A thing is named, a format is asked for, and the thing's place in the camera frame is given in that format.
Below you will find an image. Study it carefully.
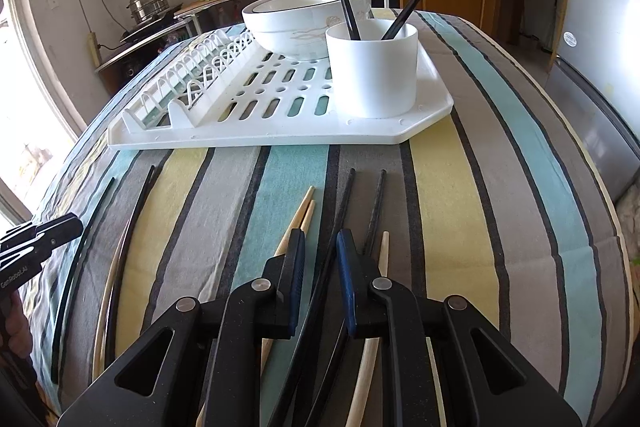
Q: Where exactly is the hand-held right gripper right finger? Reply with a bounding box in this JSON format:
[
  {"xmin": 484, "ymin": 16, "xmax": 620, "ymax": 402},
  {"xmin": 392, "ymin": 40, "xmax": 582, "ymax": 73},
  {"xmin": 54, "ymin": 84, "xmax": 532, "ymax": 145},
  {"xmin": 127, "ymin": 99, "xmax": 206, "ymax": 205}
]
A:
[{"xmin": 336, "ymin": 228, "xmax": 583, "ymax": 427}]

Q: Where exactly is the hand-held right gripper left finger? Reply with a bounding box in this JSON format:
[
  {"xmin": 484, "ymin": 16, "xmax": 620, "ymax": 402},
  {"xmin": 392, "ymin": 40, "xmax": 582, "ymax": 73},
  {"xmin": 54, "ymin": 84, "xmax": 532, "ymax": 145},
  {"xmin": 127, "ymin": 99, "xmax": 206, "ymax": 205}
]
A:
[{"xmin": 57, "ymin": 228, "xmax": 307, "ymax": 427}]

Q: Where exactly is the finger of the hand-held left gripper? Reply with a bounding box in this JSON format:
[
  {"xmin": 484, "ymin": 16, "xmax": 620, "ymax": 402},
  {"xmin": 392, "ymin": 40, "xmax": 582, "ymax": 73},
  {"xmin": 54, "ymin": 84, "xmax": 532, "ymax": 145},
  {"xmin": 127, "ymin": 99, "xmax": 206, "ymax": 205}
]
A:
[{"xmin": 0, "ymin": 214, "xmax": 84, "ymax": 264}]

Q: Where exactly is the white cup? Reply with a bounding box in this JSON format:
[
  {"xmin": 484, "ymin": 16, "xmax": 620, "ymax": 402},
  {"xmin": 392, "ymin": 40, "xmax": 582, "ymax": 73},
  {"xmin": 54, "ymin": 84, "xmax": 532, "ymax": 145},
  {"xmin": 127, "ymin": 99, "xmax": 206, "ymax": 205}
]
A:
[{"xmin": 325, "ymin": 18, "xmax": 419, "ymax": 119}]

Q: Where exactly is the person's left hand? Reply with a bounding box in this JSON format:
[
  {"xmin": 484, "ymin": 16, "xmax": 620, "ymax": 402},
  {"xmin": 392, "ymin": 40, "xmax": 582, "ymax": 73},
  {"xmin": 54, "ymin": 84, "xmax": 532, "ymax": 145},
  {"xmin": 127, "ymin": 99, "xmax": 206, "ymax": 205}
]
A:
[{"xmin": 2, "ymin": 294, "xmax": 33, "ymax": 360}]

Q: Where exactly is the window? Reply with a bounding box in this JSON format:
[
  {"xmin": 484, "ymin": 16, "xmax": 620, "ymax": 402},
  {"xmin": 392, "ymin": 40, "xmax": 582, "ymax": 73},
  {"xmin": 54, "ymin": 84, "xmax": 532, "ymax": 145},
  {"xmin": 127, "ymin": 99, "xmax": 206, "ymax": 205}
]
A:
[{"xmin": 0, "ymin": 0, "xmax": 88, "ymax": 233}]

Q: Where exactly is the white plastic dish rack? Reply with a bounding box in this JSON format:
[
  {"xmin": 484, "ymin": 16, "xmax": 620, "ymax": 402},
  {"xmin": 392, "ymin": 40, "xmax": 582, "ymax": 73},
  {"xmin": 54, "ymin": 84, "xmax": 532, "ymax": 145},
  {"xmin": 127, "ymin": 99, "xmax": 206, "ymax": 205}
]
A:
[{"xmin": 107, "ymin": 9, "xmax": 455, "ymax": 152}]

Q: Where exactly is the striped tablecloth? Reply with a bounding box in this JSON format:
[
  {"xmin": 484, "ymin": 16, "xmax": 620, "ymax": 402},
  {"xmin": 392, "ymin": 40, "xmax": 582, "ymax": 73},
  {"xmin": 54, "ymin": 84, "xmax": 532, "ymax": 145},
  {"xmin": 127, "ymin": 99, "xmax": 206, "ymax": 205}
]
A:
[{"xmin": 27, "ymin": 7, "xmax": 633, "ymax": 427}]

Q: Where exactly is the large white bowl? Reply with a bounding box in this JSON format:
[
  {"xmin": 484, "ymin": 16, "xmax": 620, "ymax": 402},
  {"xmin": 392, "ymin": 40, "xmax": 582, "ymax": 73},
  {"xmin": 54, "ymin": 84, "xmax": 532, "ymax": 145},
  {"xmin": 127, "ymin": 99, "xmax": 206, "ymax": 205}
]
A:
[{"xmin": 242, "ymin": 0, "xmax": 372, "ymax": 62}]

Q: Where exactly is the steel steamer pot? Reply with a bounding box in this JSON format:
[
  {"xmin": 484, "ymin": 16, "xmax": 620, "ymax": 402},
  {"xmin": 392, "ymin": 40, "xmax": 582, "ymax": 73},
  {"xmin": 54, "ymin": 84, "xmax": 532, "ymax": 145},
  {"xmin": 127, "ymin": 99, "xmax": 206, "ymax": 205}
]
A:
[{"xmin": 126, "ymin": 0, "xmax": 172, "ymax": 25}]

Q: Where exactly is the black-rimmed white bowl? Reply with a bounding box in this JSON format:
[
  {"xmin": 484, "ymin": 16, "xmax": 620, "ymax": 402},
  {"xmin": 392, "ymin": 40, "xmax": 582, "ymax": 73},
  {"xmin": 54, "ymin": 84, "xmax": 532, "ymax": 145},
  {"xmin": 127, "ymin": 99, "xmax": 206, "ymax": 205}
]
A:
[{"xmin": 250, "ymin": 0, "xmax": 353, "ymax": 20}]

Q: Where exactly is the silver fridge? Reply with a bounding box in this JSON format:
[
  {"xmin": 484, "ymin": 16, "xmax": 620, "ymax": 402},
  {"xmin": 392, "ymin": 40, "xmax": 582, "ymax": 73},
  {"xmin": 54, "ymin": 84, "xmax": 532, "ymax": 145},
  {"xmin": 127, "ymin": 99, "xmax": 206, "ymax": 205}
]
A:
[{"xmin": 545, "ymin": 32, "xmax": 640, "ymax": 202}]

